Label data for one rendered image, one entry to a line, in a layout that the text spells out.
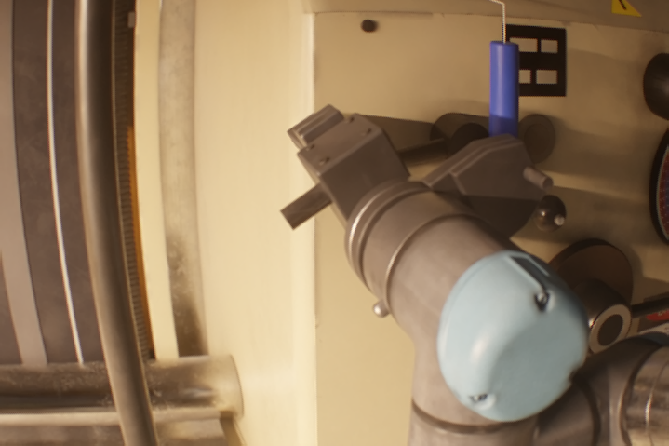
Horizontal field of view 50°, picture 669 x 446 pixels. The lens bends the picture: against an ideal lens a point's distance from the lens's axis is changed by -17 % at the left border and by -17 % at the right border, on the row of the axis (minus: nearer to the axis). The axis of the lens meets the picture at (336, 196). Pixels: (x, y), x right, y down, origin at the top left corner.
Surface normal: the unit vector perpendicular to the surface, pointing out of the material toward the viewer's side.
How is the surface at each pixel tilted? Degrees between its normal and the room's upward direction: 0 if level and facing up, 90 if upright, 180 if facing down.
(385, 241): 56
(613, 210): 90
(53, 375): 19
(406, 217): 33
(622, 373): 49
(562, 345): 90
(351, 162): 90
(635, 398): 67
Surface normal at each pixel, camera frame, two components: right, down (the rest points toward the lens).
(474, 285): -0.56, -0.69
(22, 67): 0.30, 0.30
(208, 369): 0.14, -0.72
